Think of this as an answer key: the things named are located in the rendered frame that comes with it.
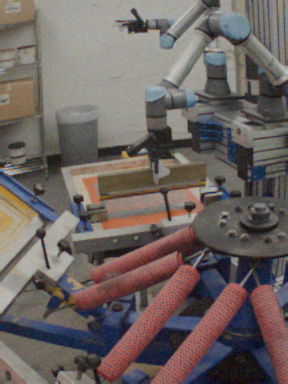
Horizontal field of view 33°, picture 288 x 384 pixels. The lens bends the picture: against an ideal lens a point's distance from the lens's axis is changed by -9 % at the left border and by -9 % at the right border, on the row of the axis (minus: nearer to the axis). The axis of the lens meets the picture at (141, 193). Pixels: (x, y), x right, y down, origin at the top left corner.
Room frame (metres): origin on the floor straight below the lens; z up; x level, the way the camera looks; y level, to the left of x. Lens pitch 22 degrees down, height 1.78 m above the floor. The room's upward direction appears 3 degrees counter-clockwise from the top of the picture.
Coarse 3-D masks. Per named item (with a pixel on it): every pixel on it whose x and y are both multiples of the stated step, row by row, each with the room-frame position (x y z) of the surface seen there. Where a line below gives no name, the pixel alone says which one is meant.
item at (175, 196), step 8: (176, 192) 2.01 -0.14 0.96; (184, 192) 2.01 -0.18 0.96; (144, 200) 1.95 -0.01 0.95; (152, 200) 1.94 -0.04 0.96; (160, 200) 1.94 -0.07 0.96; (176, 200) 1.93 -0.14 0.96; (184, 200) 1.93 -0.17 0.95; (192, 200) 1.93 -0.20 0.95; (200, 208) 1.84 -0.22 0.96; (160, 216) 1.79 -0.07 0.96; (176, 216) 1.78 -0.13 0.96
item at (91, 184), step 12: (84, 180) 2.20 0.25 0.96; (96, 180) 2.20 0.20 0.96; (96, 192) 2.05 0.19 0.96; (108, 204) 1.92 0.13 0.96; (120, 204) 1.92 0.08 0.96; (132, 204) 1.91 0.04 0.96; (144, 204) 1.91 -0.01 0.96; (132, 216) 1.80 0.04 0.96; (144, 216) 1.79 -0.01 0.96; (108, 228) 1.70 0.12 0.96
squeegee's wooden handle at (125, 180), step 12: (144, 168) 1.80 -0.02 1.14; (168, 168) 1.81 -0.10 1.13; (180, 168) 1.82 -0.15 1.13; (192, 168) 1.83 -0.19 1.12; (204, 168) 1.84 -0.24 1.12; (108, 180) 1.76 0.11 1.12; (120, 180) 1.77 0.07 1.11; (132, 180) 1.78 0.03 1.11; (144, 180) 1.79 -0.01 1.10; (168, 180) 1.81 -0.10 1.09; (180, 180) 1.82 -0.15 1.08; (204, 180) 1.84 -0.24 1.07; (108, 192) 1.75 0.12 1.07
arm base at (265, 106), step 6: (264, 96) 2.17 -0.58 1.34; (270, 96) 2.15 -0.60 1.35; (276, 96) 2.15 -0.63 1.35; (282, 96) 2.18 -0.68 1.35; (258, 102) 2.20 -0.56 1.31; (264, 102) 2.16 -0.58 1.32; (270, 102) 2.15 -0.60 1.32; (276, 102) 2.14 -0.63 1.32; (282, 102) 2.17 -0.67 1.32; (258, 108) 2.18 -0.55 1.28; (264, 108) 2.15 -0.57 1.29; (270, 108) 2.15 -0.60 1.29; (276, 108) 2.13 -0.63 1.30; (282, 108) 2.15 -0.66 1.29; (264, 114) 2.15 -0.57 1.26; (270, 114) 2.13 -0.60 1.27; (276, 114) 2.13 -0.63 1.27; (282, 114) 2.14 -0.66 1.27
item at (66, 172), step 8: (120, 160) 2.35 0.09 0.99; (128, 160) 2.35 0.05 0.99; (136, 160) 2.35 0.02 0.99; (144, 160) 2.35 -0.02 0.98; (160, 160) 2.37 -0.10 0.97; (168, 160) 2.38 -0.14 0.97; (176, 160) 2.37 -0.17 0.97; (184, 160) 2.32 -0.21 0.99; (64, 168) 2.29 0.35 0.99; (72, 168) 2.28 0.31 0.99; (80, 168) 2.28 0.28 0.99; (88, 168) 2.29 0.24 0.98; (96, 168) 2.30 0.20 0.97; (104, 168) 2.31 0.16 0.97; (112, 168) 2.32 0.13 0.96; (120, 168) 2.33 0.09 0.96; (128, 168) 2.34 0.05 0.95; (64, 176) 2.18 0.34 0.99; (72, 184) 2.07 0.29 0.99; (208, 184) 2.00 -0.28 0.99; (72, 192) 1.98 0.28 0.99; (72, 200) 1.90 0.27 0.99
